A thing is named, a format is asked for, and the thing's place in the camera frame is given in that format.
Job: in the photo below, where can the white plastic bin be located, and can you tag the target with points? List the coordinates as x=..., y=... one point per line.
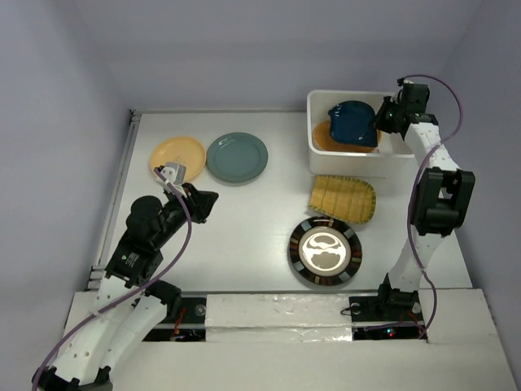
x=391, y=158

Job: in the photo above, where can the silver foil taped panel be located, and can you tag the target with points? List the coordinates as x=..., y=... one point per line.
x=277, y=318

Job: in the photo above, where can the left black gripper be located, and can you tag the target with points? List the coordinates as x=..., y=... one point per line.
x=200, y=202

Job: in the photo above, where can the yellow round plate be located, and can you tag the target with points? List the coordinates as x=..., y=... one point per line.
x=186, y=151

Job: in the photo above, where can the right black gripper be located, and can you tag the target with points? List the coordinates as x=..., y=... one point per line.
x=380, y=122

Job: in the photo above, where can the round woven orange basket plate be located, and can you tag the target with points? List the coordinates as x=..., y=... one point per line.
x=323, y=141

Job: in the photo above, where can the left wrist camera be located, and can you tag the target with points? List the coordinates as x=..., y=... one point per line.
x=172, y=173

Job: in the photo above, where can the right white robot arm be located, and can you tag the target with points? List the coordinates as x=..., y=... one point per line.
x=440, y=196

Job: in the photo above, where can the yellow woven bamboo tray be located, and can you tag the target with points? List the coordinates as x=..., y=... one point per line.
x=347, y=199

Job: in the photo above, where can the dark blue leaf-shaped plate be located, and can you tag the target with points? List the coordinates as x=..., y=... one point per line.
x=352, y=122

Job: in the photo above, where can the aluminium frame rail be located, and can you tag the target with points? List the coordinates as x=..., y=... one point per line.
x=101, y=259

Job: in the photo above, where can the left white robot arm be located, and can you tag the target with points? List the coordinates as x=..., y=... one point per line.
x=132, y=297

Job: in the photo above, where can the teal round plate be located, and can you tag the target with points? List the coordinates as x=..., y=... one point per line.
x=237, y=158

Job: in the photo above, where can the dark round patterned plate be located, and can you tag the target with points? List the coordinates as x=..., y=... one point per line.
x=324, y=251

